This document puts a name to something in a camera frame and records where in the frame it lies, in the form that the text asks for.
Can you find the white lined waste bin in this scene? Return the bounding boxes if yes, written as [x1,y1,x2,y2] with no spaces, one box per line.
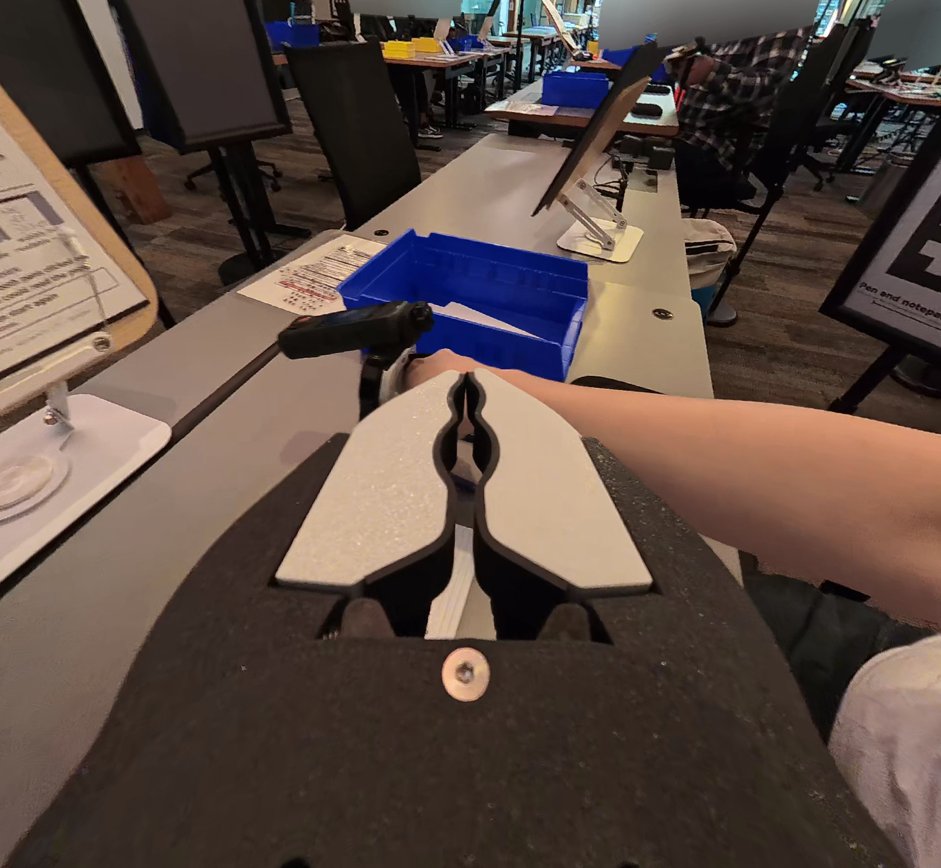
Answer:
[682,219,738,319]

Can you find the black framed floor sign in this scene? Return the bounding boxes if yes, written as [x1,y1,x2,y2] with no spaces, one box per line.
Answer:
[818,140,941,413]

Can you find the person's right forearm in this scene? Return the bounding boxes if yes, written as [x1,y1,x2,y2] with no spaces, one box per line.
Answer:
[500,367,941,628]

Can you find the white lined notepad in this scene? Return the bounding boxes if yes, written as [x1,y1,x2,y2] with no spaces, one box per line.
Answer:
[425,524,480,639]

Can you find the black framed board on easel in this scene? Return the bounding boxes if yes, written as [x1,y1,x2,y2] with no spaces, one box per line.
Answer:
[0,0,177,328]
[79,0,313,288]

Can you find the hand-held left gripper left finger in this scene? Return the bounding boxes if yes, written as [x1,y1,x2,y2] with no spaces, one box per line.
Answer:
[274,370,477,638]

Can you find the black wrist rest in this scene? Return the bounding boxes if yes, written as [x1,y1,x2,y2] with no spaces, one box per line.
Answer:
[570,374,666,398]

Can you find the loose white paper sheet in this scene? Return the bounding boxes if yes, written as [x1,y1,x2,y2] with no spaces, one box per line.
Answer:
[440,300,546,341]

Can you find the black floor stand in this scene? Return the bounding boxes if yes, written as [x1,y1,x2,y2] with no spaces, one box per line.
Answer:
[706,184,791,328]

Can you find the person's right hand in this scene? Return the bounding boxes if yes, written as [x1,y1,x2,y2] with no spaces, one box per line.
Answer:
[400,352,508,395]

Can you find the person's dark trousers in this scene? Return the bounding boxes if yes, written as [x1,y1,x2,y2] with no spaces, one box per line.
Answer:
[741,574,935,740]

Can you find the person's white shirt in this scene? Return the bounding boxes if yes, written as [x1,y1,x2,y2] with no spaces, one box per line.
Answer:
[829,635,941,868]

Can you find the printed instruction sheet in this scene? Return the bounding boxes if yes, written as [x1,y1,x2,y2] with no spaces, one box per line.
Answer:
[0,125,150,378]

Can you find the printed paper sheet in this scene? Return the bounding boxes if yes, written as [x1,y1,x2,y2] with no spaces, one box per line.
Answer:
[237,232,388,318]

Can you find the curved pale strip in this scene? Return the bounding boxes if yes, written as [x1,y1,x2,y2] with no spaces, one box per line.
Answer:
[503,0,583,59]

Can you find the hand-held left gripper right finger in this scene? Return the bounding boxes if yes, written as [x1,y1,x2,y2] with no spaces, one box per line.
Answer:
[467,368,655,640]

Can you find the blue plastic bin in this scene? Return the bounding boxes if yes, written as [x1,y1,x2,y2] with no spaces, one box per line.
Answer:
[265,21,322,53]
[337,228,591,382]
[542,70,611,109]

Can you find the wooden document stand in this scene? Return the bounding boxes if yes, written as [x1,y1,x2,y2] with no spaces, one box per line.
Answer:
[0,85,173,584]

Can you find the black power box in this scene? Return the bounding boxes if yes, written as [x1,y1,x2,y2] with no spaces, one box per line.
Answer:
[610,135,677,174]

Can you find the dark document stand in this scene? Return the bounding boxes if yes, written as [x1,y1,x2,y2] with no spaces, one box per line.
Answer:
[531,41,666,265]

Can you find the black office chair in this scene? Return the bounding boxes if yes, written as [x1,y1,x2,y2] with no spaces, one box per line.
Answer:
[735,23,872,218]
[283,39,425,231]

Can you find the wooden desk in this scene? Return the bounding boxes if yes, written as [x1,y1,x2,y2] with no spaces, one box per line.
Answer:
[485,77,681,141]

